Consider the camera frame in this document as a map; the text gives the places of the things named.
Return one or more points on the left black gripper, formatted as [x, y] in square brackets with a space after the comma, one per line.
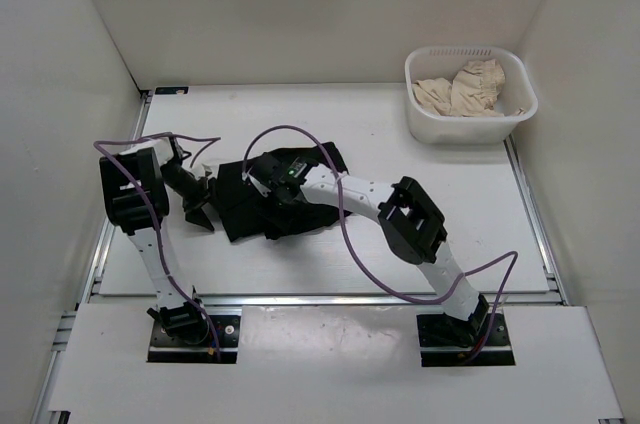
[196, 215]

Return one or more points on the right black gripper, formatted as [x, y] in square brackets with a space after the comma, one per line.
[272, 191]

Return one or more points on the black trousers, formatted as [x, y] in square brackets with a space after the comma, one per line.
[245, 212]

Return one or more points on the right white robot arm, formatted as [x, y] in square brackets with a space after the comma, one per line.
[413, 226]

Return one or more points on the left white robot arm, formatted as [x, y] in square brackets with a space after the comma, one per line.
[135, 176]

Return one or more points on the small dark label tag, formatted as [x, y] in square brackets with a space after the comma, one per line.
[171, 90]

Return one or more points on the white plastic basket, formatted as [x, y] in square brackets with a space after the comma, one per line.
[467, 132]

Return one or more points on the beige garment in basket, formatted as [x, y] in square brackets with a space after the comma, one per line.
[456, 88]

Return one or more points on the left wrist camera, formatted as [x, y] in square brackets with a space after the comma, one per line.
[168, 150]

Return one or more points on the aluminium front rail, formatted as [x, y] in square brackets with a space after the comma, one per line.
[236, 300]

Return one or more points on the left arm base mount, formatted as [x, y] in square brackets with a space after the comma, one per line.
[198, 346]

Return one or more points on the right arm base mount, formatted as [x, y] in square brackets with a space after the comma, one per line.
[439, 347]

